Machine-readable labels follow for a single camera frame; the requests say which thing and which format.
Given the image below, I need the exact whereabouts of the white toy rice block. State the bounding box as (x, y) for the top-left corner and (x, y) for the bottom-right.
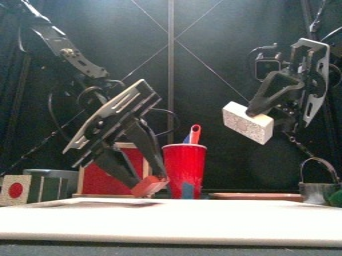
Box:
(222, 101), (275, 146)

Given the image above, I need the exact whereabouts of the red toy salmon slice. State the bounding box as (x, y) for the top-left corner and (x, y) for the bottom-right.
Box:
(129, 174), (171, 198)

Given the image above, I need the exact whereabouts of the green toy sushi roll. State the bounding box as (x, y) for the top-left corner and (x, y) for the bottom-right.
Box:
(0, 174), (69, 207)

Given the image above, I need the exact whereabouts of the wooden box with red front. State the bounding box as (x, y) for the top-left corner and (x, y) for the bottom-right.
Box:
(72, 141), (155, 199)

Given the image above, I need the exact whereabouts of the red plastic cup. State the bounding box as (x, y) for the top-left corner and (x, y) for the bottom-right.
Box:
(160, 143), (208, 200)

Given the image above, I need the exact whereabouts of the red measuring spoon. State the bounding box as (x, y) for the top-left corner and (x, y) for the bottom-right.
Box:
(188, 123), (203, 145)

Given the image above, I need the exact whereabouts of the white cutting board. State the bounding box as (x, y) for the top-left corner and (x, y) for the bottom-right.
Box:
(0, 197), (342, 248)

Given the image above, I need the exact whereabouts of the pink plastic tray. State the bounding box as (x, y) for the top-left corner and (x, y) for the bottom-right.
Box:
(208, 192), (304, 203)

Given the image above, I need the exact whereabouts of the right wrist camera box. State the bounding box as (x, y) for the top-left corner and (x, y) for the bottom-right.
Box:
(254, 54), (283, 82)

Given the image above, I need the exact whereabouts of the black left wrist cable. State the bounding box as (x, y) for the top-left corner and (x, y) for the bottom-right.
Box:
(45, 78), (181, 138)

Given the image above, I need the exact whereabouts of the metal pot with handle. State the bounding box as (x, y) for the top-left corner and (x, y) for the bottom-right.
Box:
(298, 156), (342, 205)

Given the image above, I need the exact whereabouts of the black vertical frame pole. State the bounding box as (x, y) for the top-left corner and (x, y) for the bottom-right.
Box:
(165, 0), (176, 144)

